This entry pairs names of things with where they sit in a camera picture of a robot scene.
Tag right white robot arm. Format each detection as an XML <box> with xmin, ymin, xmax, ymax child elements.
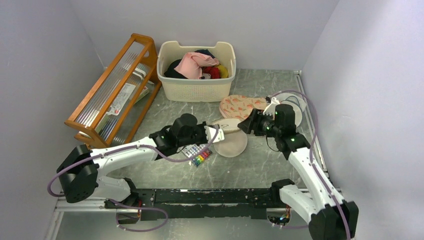
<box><xmin>237</xmin><ymin>104</ymin><xmax>359</xmax><ymax>240</ymax></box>

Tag cream plastic laundry basket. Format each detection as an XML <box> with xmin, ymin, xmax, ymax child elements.
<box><xmin>156</xmin><ymin>40</ymin><xmax>236</xmax><ymax>103</ymax></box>

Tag yellow garment in basket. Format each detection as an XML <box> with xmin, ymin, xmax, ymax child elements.
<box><xmin>216</xmin><ymin>64</ymin><xmax>229</xmax><ymax>79</ymax></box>

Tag white mesh laundry bag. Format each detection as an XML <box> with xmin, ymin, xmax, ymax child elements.
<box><xmin>275</xmin><ymin>93</ymin><xmax>307</xmax><ymax>127</ymax></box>

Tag aluminium frame rail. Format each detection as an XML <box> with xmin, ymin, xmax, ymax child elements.
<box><xmin>44</xmin><ymin>197</ymin><xmax>113</xmax><ymax>240</ymax></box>

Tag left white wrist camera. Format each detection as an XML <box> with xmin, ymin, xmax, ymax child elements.
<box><xmin>204</xmin><ymin>124</ymin><xmax>225</xmax><ymax>144</ymax></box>

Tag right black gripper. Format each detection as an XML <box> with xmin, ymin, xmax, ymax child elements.
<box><xmin>238</xmin><ymin>108</ymin><xmax>281</xmax><ymax>138</ymax></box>

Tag floral pink laundry bag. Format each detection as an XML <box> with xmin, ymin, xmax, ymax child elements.
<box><xmin>219</xmin><ymin>95</ymin><xmax>267</xmax><ymax>121</ymax></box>

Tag dark navy garment in basket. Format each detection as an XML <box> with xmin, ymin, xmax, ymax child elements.
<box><xmin>163</xmin><ymin>48</ymin><xmax>216</xmax><ymax>80</ymax></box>

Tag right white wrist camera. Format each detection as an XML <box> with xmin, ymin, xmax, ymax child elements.
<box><xmin>262</xmin><ymin>96</ymin><xmax>280</xmax><ymax>118</ymax></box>

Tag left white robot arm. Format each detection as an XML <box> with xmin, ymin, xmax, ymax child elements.
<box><xmin>54</xmin><ymin>113</ymin><xmax>219</xmax><ymax>208</ymax></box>

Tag papers on shelf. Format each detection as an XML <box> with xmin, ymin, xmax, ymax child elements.
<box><xmin>105</xmin><ymin>63</ymin><xmax>150</xmax><ymax>116</ymax></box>

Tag orange wooden shelf rack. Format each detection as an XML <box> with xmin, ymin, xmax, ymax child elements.
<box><xmin>64</xmin><ymin>33</ymin><xmax>162</xmax><ymax>149</ymax></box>

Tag marker pen pack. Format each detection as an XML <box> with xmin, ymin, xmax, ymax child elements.
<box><xmin>180</xmin><ymin>144</ymin><xmax>213</xmax><ymax>167</ymax></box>

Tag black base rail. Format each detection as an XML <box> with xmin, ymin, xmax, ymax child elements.
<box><xmin>121</xmin><ymin>188</ymin><xmax>287</xmax><ymax>221</ymax></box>

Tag beige mesh laundry bag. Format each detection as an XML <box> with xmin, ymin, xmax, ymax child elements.
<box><xmin>213</xmin><ymin>118</ymin><xmax>248</xmax><ymax>158</ymax></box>

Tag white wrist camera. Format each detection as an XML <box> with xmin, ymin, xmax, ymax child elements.
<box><xmin>262</xmin><ymin>96</ymin><xmax>280</xmax><ymax>118</ymax></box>
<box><xmin>204</xmin><ymin>124</ymin><xmax>225</xmax><ymax>144</ymax></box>

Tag red garment in basket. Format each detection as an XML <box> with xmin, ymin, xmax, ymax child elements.
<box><xmin>202</xmin><ymin>66</ymin><xmax>221</xmax><ymax>79</ymax></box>

